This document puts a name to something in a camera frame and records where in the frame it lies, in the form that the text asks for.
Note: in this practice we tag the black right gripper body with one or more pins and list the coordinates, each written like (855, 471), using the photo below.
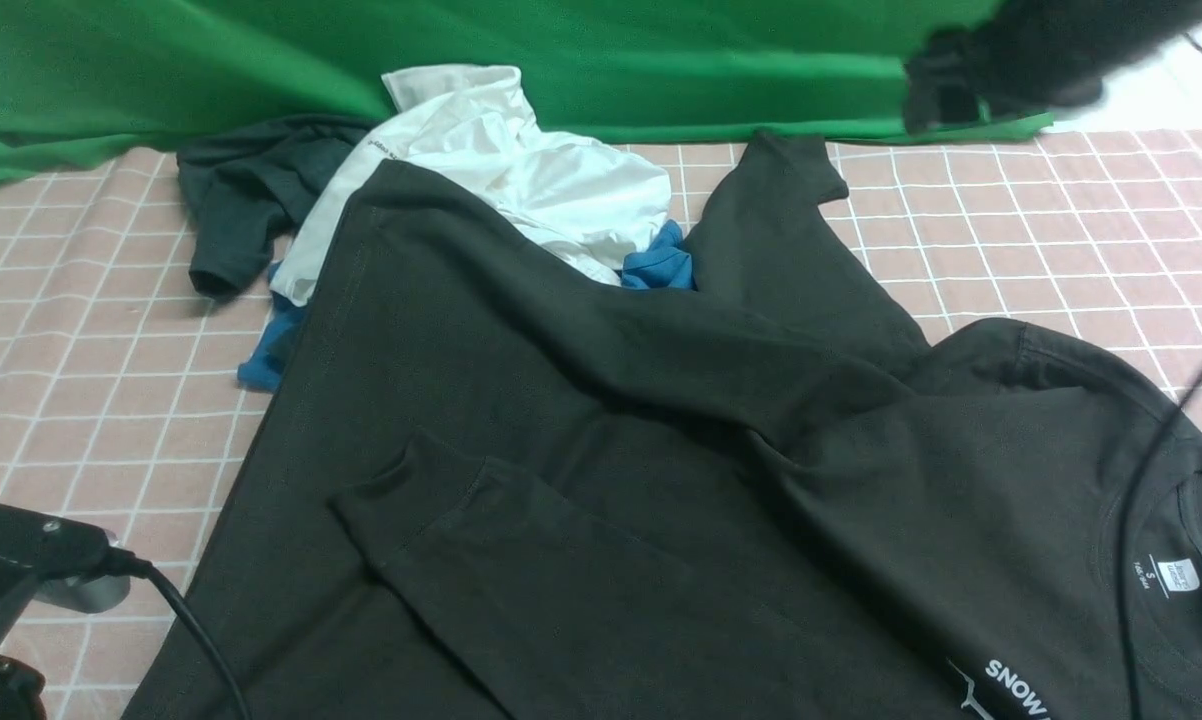
(954, 81)

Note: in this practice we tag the dark gray long-sleeve shirt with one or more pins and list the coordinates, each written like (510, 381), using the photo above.
(491, 488)

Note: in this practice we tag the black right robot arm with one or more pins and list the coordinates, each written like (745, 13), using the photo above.
(1031, 57)

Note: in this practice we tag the blue shirt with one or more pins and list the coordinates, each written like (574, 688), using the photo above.
(664, 264)

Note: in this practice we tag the white shirt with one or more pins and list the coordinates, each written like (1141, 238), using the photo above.
(589, 204)

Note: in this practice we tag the dark teal shirt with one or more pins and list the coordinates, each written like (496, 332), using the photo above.
(246, 187)

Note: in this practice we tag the green backdrop cloth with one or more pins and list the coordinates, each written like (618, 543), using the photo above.
(83, 81)

